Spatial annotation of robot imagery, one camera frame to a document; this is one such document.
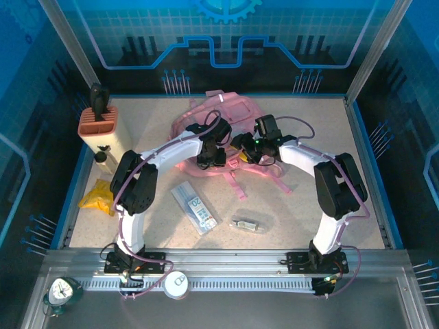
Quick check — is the pink student backpack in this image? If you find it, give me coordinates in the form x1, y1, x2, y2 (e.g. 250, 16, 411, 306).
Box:
167, 89, 292, 202

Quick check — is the ruler set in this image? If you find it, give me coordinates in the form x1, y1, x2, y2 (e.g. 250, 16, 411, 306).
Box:
170, 181, 219, 236

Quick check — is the small metal item clear pack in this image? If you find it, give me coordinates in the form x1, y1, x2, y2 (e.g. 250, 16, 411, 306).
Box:
230, 216, 268, 234

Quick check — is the cream knife block orange top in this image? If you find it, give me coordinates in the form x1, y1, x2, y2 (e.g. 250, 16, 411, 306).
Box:
77, 105, 133, 165

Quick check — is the gold perfume bottle black cap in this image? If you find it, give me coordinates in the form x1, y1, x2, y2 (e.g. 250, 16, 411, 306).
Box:
94, 145, 119, 175

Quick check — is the yellow plastic packet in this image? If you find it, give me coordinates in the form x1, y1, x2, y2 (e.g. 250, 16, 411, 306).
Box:
78, 178, 116, 217

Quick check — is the green alarm clock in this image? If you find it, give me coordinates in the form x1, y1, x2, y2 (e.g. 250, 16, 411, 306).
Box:
43, 276, 84, 316

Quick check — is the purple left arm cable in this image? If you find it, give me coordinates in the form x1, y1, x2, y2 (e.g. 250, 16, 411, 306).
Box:
111, 109, 222, 301

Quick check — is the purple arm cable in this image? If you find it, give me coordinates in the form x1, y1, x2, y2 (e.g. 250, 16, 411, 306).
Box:
274, 115, 370, 299
111, 109, 222, 301

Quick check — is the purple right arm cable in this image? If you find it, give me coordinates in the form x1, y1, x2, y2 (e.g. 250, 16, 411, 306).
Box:
274, 115, 370, 299

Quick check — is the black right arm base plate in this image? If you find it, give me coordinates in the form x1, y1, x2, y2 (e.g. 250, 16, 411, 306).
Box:
286, 251, 349, 275

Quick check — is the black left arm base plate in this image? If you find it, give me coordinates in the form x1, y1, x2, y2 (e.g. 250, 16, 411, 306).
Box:
104, 252, 167, 275

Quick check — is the black knife handle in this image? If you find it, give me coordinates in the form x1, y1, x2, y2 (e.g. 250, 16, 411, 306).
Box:
89, 83, 110, 123

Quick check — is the grey slotted cable duct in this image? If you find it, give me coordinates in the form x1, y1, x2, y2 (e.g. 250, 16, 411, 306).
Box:
78, 276, 316, 292

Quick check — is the aluminium frame post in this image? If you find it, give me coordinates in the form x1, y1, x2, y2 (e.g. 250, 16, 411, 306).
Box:
344, 0, 414, 106
37, 0, 102, 93

